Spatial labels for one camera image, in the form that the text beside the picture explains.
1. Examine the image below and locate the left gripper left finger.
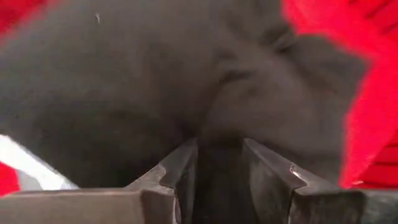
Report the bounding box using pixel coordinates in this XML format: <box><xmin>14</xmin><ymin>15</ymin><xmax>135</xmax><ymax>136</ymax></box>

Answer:
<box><xmin>0</xmin><ymin>138</ymin><xmax>199</xmax><ymax>224</ymax></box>

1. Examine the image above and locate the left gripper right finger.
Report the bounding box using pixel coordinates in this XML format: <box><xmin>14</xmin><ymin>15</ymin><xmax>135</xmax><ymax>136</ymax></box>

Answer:
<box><xmin>242</xmin><ymin>138</ymin><xmax>398</xmax><ymax>224</ymax></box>

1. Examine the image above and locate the black garment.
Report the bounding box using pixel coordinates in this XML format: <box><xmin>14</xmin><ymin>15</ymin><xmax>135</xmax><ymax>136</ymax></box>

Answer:
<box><xmin>0</xmin><ymin>0</ymin><xmax>368</xmax><ymax>224</ymax></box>

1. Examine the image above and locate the red plastic bin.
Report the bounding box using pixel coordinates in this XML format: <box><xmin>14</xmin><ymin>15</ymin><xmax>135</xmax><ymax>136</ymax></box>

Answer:
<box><xmin>0</xmin><ymin>0</ymin><xmax>398</xmax><ymax>198</ymax></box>

